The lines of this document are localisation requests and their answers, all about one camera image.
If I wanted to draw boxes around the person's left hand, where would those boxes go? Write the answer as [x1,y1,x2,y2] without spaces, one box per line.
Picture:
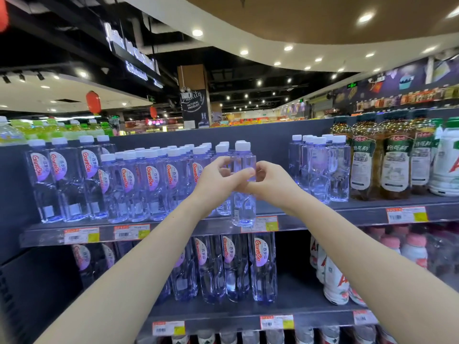
[192,155,257,220]

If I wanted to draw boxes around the person's right hand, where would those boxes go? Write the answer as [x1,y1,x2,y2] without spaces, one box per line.
[243,160,306,215]

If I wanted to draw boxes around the small clear water bottle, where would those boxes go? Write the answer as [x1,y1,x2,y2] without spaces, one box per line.
[231,141,257,228]

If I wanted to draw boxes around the dark grey metal shelf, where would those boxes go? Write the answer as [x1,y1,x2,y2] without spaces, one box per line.
[0,118,459,344]

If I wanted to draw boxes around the group of small water bottles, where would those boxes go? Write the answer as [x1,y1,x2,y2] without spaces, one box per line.
[100,141,237,225]

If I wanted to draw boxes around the person's right forearm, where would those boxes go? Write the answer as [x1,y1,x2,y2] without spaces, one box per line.
[292,195,459,344]

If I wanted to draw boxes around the person's left forearm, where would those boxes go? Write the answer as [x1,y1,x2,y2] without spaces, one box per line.
[35,200,216,344]

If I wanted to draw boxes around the group of large water bottles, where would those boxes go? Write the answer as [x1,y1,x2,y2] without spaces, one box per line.
[71,232,277,305]
[288,134,351,204]

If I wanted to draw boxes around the large clear water bottle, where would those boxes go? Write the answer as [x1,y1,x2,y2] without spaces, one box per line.
[77,136,108,221]
[25,139,64,224]
[48,138,90,223]
[96,135,117,156]

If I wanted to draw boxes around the white yellow price tag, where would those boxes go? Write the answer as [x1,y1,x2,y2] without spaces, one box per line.
[114,224,151,242]
[64,227,100,245]
[260,315,295,331]
[152,321,186,336]
[240,215,279,233]
[353,310,379,326]
[386,206,428,225]

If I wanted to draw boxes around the distant store displays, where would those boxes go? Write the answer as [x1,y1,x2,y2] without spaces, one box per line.
[118,107,334,130]

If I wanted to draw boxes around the black chalkboard sign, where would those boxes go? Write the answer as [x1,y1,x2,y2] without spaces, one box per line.
[180,90,210,129]

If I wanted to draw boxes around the group of white pink bottles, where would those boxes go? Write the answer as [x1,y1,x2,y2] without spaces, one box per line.
[309,225,431,307]

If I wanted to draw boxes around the brown square pillar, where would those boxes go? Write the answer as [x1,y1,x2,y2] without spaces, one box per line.
[177,64,210,129]

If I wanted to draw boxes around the group of amber liquid bottles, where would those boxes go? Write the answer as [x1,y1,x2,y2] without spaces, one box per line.
[329,110,444,201]

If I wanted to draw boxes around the row of red label bottles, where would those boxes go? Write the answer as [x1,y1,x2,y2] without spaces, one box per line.
[172,325,399,344]

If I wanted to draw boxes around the medium red paper lantern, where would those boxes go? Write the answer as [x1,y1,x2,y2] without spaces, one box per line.
[86,90,102,115]

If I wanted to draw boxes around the illuminated store sign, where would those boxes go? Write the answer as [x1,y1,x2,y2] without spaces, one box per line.
[104,21,164,89]

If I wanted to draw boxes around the group of maroon label bottles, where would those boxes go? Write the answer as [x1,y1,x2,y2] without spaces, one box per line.
[426,225,459,283]

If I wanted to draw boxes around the group of recessed ceiling lights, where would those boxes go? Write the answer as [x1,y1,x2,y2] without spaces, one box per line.
[0,12,459,115]

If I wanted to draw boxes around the row of yellow green bottles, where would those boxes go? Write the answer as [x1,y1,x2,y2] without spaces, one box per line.
[0,116,115,147]

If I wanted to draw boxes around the big red paper lantern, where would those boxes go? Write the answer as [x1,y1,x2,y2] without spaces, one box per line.
[0,0,10,32]

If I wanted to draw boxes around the purple wall mural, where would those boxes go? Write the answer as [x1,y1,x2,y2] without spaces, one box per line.
[333,55,459,104]

